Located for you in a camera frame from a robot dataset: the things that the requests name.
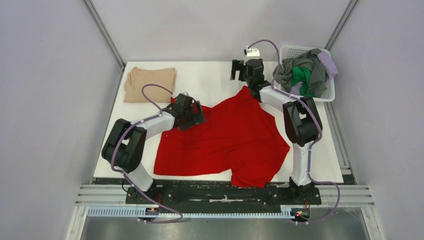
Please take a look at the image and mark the red t shirt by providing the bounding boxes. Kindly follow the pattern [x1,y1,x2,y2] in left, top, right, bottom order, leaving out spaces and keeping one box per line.
[153,87,290,188]

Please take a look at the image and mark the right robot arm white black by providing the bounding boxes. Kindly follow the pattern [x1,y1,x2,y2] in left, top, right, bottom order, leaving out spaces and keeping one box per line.
[230,58,323,204]

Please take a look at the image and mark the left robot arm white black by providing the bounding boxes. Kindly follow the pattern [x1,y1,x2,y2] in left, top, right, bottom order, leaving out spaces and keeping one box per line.
[100,93,206,204]

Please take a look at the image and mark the white plastic laundry basket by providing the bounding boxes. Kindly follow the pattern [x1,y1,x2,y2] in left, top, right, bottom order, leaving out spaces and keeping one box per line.
[279,45,336,103]

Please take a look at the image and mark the green t shirt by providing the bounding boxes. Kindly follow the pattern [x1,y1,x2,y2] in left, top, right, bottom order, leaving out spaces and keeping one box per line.
[290,66,314,97]

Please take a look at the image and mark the folded beige t shirt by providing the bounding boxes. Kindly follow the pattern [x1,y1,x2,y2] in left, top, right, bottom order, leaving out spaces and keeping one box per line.
[123,67,176,103]

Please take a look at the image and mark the grey t shirt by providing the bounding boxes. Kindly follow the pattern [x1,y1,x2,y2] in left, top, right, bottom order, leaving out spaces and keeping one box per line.
[273,48,328,98]

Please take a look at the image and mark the lilac t shirt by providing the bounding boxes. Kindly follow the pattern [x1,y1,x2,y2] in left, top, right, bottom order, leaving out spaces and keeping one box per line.
[289,48,339,98]

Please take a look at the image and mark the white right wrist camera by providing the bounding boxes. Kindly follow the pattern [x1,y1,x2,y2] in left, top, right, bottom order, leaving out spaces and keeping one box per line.
[243,47,261,65]

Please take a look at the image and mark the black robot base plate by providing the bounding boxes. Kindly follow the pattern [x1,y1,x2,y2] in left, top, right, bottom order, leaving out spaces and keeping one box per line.
[146,180,322,214]

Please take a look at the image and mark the grey aluminium frame post right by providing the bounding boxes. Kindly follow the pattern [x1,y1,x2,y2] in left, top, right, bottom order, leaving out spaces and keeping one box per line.
[324,0,360,51]

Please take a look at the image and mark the grey aluminium frame post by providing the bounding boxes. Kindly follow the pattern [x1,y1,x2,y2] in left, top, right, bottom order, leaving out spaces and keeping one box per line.
[324,0,360,51]
[82,0,126,70]

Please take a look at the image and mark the white slotted cable duct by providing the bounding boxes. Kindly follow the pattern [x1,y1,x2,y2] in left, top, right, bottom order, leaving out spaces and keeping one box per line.
[87,206,308,221]

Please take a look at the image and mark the grey aluminium frame post left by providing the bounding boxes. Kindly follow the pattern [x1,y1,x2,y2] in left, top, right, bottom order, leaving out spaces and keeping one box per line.
[82,0,126,70]

